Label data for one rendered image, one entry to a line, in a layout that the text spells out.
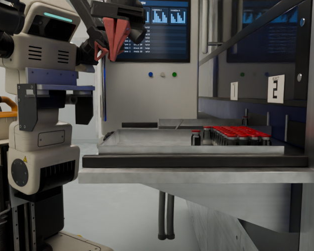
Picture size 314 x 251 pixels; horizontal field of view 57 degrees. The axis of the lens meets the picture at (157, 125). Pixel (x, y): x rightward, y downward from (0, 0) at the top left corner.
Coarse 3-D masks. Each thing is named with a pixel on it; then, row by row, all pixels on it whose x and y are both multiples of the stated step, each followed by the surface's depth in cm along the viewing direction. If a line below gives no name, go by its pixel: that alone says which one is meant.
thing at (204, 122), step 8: (160, 120) 112; (168, 120) 112; (176, 120) 112; (184, 120) 112; (192, 120) 112; (200, 120) 112; (208, 120) 112; (216, 120) 113; (224, 120) 113; (232, 120) 113; (240, 120) 113; (160, 128) 87; (168, 128) 87; (184, 128) 87; (192, 128) 87; (200, 128) 87; (256, 128) 87; (264, 128) 87
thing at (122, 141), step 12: (120, 132) 79; (132, 132) 79; (144, 132) 79; (156, 132) 79; (168, 132) 79; (180, 132) 79; (108, 144) 62; (120, 144) 74; (132, 144) 74; (144, 144) 74; (156, 144) 74; (168, 144) 74; (180, 144) 74; (204, 144) 74
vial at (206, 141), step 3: (204, 126) 73; (207, 126) 73; (210, 126) 73; (204, 129) 73; (207, 129) 73; (210, 129) 73; (204, 132) 73; (207, 132) 73; (210, 132) 73; (204, 135) 73; (207, 135) 73; (210, 135) 73; (204, 138) 73; (207, 138) 73; (210, 138) 73; (204, 141) 73; (207, 141) 73; (210, 141) 73; (207, 144) 73
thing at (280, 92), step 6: (270, 78) 68; (276, 78) 64; (282, 78) 61; (270, 84) 68; (282, 84) 61; (270, 90) 68; (282, 90) 61; (270, 96) 68; (282, 96) 61; (270, 102) 68; (276, 102) 64; (282, 102) 61
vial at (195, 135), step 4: (192, 132) 65; (196, 132) 65; (192, 136) 65; (196, 136) 65; (200, 136) 66; (192, 140) 65; (196, 140) 65; (200, 140) 66; (192, 144) 65; (196, 144) 65; (200, 144) 66
